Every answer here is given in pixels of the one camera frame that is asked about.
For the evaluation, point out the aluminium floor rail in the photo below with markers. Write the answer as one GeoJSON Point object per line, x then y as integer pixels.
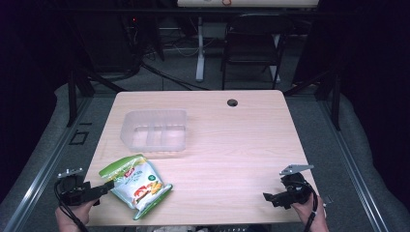
{"type": "Point", "coordinates": [42, 170]}
{"type": "Point", "coordinates": [351, 164]}

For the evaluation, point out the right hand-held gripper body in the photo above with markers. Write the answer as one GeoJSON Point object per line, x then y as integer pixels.
{"type": "Point", "coordinates": [295, 188]}

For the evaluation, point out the green and white snack bag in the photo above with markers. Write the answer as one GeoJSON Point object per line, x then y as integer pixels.
{"type": "Point", "coordinates": [138, 185]}

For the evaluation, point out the person's right hand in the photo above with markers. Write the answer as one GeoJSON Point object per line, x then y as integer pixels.
{"type": "Point", "coordinates": [311, 216]}

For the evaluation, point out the clear plastic container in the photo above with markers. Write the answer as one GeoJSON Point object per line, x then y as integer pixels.
{"type": "Point", "coordinates": [154, 132]}

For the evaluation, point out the white desk leg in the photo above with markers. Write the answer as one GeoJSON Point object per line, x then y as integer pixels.
{"type": "Point", "coordinates": [200, 51]}

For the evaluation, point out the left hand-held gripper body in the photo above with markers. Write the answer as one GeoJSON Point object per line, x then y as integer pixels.
{"type": "Point", "coordinates": [74, 190]}

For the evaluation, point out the black folding chair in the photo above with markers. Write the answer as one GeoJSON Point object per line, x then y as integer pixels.
{"type": "Point", "coordinates": [253, 45]}

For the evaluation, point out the person's left hand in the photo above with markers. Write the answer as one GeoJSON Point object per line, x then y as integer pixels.
{"type": "Point", "coordinates": [72, 216]}

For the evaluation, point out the black metal stand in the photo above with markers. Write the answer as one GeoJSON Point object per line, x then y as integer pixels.
{"type": "Point", "coordinates": [335, 100]}
{"type": "Point", "coordinates": [73, 96]}

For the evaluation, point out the light background desk top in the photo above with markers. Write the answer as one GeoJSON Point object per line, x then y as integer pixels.
{"type": "Point", "coordinates": [248, 3]}

